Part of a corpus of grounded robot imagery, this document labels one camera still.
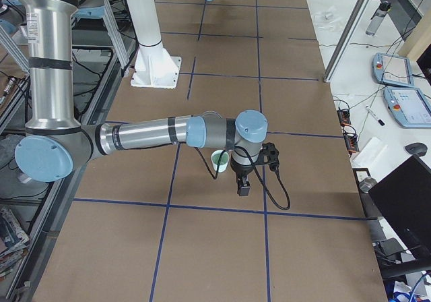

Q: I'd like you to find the stack of magazines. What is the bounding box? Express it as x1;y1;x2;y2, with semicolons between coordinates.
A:
1;205;30;280

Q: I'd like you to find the green paper cup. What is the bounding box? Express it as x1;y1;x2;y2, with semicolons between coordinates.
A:
211;150;230;173

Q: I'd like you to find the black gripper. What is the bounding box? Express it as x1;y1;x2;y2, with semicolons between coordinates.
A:
231;162;253;197

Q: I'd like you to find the aluminium frame post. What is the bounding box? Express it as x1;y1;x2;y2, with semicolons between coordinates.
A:
323;0;371;83

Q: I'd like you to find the blue teach pendant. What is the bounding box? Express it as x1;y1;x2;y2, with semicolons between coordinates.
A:
372;53;414;87
383;86;430;129

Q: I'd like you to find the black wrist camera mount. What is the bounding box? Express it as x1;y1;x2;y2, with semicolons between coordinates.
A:
255;142;279;174

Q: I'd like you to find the clear water bottle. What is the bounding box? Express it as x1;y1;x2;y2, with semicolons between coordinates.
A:
365;1;391;36

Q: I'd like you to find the black monitor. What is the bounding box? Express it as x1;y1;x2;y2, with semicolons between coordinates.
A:
369;155;430;258

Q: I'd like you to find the lower blue teach pendant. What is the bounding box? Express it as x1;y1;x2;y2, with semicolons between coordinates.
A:
383;86;430;129

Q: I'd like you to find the upper blue teach pendant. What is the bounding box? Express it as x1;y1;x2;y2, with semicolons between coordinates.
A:
372;53;414;87

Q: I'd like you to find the black computer mouse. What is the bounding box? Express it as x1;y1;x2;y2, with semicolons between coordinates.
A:
405;142;428;156

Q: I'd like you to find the black marker pen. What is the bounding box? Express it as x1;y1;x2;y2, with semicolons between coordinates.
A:
366;106;385;126

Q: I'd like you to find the orange black power strip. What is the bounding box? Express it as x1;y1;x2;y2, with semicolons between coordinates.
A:
337;109;360;156

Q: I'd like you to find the white pedestal column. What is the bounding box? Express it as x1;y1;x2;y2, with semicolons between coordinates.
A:
127;0;182;89

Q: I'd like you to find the black camera cable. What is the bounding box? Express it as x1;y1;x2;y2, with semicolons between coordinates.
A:
196;145;291;211

